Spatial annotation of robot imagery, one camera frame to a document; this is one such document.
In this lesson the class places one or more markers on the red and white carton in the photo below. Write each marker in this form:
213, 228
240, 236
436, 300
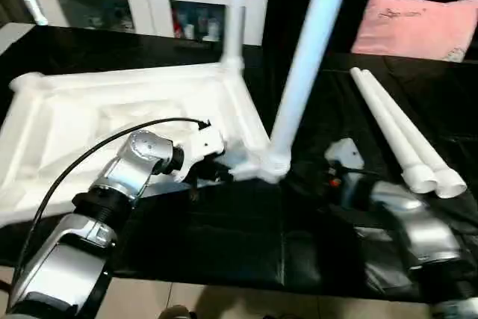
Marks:
178, 24

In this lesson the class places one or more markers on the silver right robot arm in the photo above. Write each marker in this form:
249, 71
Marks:
411, 214

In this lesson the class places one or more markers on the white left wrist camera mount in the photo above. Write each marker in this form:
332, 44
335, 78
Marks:
201, 147

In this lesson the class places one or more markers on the white plastic table top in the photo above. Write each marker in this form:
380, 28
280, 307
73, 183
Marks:
112, 102

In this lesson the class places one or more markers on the pink pillow with print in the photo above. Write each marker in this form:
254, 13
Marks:
414, 24

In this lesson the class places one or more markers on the black work mat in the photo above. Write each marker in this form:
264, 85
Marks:
224, 237

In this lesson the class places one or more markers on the white plastic table leg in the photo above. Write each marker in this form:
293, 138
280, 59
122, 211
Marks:
310, 54
388, 124
235, 16
418, 136

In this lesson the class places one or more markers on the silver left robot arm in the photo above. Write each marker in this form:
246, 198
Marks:
134, 162

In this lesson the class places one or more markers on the dark left robot foot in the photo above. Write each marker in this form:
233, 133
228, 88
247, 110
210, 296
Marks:
177, 312

